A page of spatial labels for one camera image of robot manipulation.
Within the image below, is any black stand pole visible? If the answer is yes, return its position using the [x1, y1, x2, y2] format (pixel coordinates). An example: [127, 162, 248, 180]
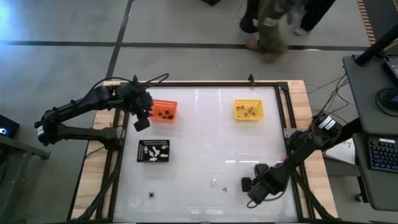
[326, 118, 363, 152]
[355, 24, 398, 67]

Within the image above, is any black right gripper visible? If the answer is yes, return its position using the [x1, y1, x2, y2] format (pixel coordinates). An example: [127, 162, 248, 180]
[241, 163, 282, 195]

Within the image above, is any round black monitor base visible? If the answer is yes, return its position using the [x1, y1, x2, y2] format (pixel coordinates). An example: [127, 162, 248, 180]
[374, 86, 398, 118]

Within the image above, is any person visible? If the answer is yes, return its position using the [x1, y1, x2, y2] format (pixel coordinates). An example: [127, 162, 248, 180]
[246, 0, 307, 64]
[238, 0, 337, 36]

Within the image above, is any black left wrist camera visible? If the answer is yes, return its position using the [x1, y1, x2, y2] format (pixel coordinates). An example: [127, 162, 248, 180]
[129, 82, 147, 97]

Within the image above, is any dark mat with striped edge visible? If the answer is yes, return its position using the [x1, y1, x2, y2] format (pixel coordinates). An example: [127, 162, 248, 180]
[356, 0, 398, 46]

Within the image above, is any black plastic basket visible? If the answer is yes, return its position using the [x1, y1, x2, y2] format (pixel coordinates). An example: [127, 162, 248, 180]
[136, 139, 171, 163]

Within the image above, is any black box with blue light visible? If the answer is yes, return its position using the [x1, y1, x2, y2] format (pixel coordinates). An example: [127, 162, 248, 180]
[0, 114, 21, 139]

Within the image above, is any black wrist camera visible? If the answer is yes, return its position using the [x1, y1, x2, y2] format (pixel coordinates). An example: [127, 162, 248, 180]
[248, 185, 267, 203]
[129, 82, 147, 97]

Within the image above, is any black floor cable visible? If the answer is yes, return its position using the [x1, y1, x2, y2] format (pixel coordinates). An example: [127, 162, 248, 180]
[306, 73, 352, 125]

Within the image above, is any yellow plastic basket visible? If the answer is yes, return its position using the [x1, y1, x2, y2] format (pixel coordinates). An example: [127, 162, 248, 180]
[233, 98, 265, 121]

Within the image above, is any grey metal stand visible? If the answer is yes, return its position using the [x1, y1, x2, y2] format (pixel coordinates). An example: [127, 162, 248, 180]
[0, 135, 52, 220]

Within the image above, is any black laptop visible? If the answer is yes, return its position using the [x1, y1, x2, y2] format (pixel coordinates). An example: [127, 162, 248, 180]
[381, 55, 398, 88]

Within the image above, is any orange plastic basket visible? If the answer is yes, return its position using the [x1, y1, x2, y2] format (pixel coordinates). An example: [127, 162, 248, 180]
[148, 99, 178, 123]

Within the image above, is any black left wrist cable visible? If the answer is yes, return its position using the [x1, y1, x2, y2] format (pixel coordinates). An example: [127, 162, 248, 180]
[140, 73, 170, 88]

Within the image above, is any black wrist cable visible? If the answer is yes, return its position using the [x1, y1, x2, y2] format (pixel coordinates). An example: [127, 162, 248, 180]
[246, 190, 283, 209]
[140, 73, 170, 88]

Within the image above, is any dark grey desk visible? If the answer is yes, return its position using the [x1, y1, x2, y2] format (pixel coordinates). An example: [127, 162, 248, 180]
[353, 133, 398, 212]
[343, 54, 398, 135]

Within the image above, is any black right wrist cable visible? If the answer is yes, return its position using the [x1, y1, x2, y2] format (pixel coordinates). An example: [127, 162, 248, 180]
[246, 190, 283, 209]

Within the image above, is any white paper sheet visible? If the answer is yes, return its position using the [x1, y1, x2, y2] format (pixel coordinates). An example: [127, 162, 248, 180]
[325, 138, 357, 166]

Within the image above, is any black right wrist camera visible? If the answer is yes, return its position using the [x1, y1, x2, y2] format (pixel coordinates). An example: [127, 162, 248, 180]
[248, 185, 267, 203]

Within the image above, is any backlit black keyboard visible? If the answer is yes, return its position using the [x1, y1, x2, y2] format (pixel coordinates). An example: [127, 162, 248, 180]
[368, 138, 398, 174]

